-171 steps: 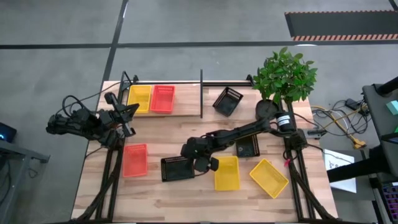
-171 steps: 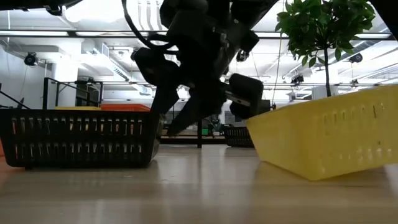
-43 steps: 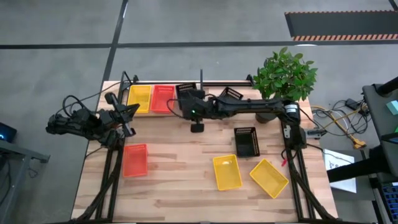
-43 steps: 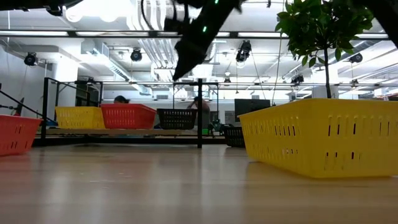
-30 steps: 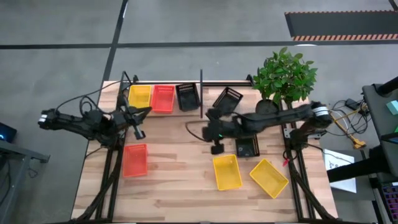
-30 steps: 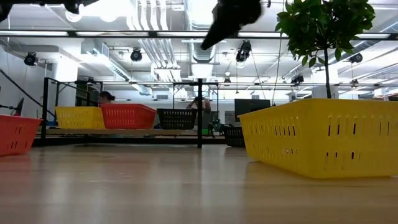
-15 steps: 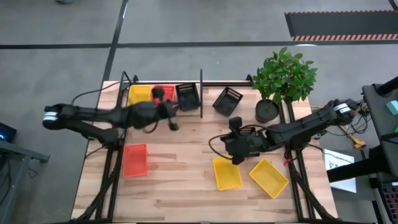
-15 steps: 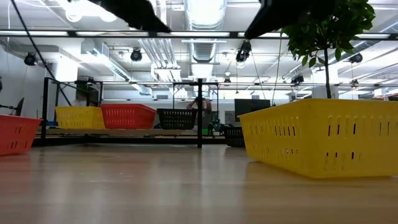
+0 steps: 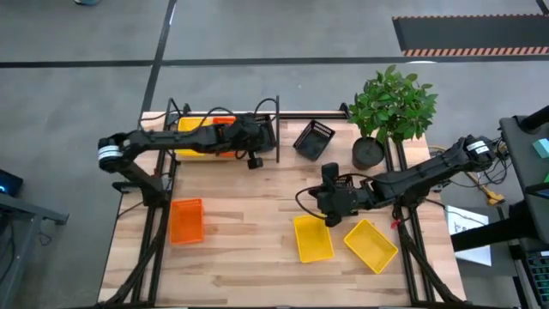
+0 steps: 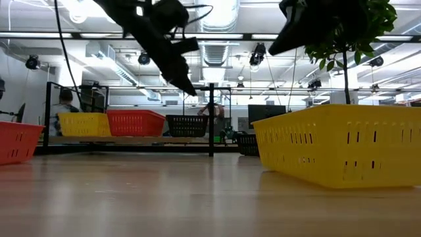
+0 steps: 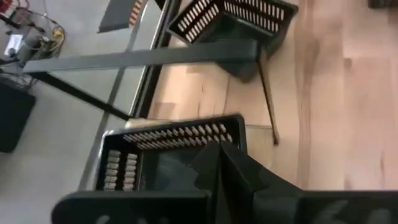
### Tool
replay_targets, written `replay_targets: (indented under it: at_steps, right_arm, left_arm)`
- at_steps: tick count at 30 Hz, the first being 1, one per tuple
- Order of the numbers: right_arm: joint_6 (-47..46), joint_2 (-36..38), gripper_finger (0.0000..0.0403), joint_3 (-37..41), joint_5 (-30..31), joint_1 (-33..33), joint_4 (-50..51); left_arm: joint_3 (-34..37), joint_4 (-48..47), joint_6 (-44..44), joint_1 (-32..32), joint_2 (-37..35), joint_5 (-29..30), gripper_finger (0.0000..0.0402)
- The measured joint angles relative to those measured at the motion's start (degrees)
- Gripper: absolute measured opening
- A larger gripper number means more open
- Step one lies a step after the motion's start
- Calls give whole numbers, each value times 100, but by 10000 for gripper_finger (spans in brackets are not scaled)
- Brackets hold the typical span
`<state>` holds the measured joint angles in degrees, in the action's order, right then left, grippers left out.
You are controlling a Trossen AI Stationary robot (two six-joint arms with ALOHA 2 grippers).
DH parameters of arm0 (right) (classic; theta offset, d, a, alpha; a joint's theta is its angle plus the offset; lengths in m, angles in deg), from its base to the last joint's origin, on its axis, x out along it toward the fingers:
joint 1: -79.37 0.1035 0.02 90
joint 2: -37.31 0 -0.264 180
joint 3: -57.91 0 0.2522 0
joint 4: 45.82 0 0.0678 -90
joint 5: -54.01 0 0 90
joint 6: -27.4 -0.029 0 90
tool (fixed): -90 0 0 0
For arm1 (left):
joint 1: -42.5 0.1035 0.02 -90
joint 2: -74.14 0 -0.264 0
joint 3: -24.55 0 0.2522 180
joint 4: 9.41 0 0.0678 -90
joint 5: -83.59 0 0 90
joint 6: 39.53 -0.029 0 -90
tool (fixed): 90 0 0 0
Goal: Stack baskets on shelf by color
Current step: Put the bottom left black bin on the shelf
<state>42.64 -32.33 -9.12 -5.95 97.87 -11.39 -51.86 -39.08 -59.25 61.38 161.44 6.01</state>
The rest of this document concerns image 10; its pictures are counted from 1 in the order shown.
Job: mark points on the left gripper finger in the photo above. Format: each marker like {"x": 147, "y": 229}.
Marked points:
{"x": 182, "y": 80}

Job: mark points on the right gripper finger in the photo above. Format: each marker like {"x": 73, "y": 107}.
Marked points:
{"x": 289, "y": 41}

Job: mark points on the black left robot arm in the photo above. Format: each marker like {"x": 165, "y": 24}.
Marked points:
{"x": 112, "y": 8}

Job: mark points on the black ceiling spotlight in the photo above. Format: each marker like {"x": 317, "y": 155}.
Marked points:
{"x": 144, "y": 59}
{"x": 258, "y": 52}
{"x": 33, "y": 62}
{"x": 376, "y": 62}

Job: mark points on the orange plastic basket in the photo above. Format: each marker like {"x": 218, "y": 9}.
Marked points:
{"x": 135, "y": 126}
{"x": 19, "y": 141}

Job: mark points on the black monitor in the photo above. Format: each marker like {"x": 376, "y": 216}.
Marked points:
{"x": 266, "y": 115}

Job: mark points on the yellow plastic basket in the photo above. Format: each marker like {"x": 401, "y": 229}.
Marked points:
{"x": 84, "y": 114}
{"x": 329, "y": 148}

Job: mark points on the silver ventilation duct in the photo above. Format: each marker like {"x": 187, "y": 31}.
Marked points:
{"x": 220, "y": 16}

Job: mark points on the green potted plant black pot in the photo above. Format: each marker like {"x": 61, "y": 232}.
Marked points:
{"x": 378, "y": 19}

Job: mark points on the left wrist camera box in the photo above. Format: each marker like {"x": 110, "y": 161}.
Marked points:
{"x": 185, "y": 45}

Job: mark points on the wooden shelf black frame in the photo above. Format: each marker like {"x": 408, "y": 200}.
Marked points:
{"x": 131, "y": 140}

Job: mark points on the black plastic basket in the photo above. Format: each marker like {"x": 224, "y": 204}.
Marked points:
{"x": 185, "y": 126}
{"x": 246, "y": 145}

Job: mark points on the person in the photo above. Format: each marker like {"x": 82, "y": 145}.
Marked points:
{"x": 218, "y": 112}
{"x": 64, "y": 98}

